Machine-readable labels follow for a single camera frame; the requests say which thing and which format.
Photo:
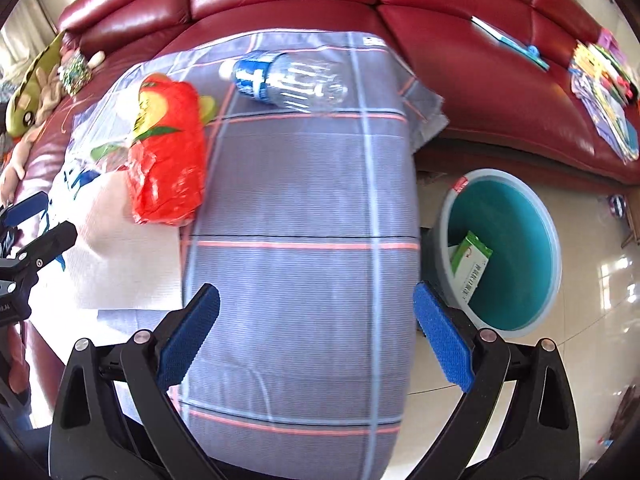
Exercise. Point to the pile of clothes and papers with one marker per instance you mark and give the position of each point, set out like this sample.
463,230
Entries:
605,95

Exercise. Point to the teal book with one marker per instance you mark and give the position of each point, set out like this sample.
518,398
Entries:
500,35

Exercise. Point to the beige plush toy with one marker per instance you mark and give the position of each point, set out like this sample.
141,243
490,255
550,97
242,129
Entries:
45,95

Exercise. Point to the green plush toy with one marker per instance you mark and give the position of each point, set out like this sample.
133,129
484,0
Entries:
30,95

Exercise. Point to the small colourful ball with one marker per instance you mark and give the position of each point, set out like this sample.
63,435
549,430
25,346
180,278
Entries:
617,205

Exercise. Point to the glittery sequin toy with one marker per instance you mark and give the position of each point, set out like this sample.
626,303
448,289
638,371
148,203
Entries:
75,75

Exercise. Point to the red snack bag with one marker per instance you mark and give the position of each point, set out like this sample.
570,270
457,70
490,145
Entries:
170,160

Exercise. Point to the clear plastic bottle blue label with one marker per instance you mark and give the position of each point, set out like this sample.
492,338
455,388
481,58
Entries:
300,82

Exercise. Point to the white paper towel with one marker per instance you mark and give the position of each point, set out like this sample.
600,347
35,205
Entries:
125,250

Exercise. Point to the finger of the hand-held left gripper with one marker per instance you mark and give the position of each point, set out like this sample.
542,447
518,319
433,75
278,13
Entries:
50,242
30,207

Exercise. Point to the grey teal trash bin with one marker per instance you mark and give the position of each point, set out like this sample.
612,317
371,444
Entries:
510,220

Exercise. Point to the green white medicine box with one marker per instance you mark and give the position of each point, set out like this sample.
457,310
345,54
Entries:
470,265

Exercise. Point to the grey plaid blanket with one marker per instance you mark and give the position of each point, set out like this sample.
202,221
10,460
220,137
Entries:
300,200

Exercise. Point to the clear plastic bag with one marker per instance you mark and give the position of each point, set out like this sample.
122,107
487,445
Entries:
100,130

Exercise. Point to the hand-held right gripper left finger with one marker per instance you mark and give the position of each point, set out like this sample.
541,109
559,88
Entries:
190,335

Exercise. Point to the white curtain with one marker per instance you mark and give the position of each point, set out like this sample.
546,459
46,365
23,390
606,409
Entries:
25,45

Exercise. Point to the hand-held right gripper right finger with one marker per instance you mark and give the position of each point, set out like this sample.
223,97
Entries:
445,340

